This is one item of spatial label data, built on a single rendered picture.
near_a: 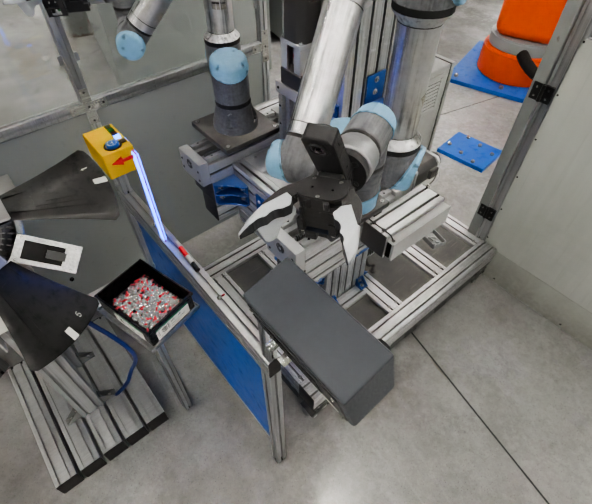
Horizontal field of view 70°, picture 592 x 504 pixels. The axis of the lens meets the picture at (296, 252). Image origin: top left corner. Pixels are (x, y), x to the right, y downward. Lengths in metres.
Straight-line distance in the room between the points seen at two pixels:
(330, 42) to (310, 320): 0.49
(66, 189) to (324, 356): 0.76
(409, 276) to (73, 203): 1.53
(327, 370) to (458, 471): 1.38
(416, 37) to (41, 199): 0.88
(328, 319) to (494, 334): 1.71
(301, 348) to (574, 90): 1.51
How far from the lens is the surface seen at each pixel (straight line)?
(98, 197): 1.15
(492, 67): 4.35
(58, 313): 1.17
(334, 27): 0.85
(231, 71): 1.39
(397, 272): 2.14
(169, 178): 2.22
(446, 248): 2.32
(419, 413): 2.03
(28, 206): 1.15
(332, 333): 0.69
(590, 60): 1.89
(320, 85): 0.82
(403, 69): 0.93
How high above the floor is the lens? 1.84
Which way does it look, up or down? 49 degrees down
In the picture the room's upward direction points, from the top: straight up
